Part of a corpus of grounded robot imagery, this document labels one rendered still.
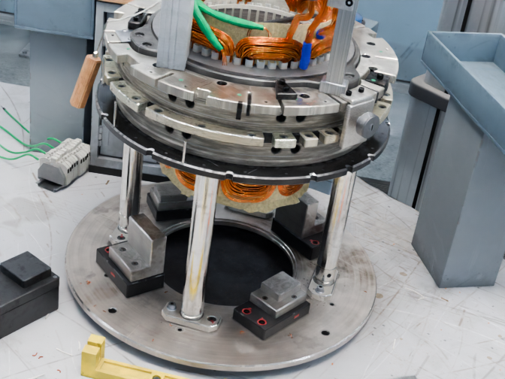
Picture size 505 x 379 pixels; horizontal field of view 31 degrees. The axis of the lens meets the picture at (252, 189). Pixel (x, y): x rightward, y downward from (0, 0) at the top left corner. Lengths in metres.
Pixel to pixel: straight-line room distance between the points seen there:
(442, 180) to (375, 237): 0.15
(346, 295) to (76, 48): 0.50
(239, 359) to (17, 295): 0.25
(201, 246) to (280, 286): 0.13
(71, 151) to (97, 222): 0.16
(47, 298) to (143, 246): 0.12
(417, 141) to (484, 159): 0.34
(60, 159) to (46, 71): 0.13
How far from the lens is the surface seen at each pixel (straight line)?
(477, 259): 1.21
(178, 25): 0.90
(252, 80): 0.90
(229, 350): 1.02
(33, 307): 1.06
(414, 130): 1.46
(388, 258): 1.25
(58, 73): 1.32
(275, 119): 0.89
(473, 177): 1.13
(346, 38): 0.89
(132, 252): 1.08
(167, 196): 1.19
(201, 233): 0.97
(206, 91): 0.88
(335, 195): 1.05
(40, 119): 1.36
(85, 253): 1.14
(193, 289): 1.01
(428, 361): 1.10
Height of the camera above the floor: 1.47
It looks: 31 degrees down
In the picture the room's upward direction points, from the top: 8 degrees clockwise
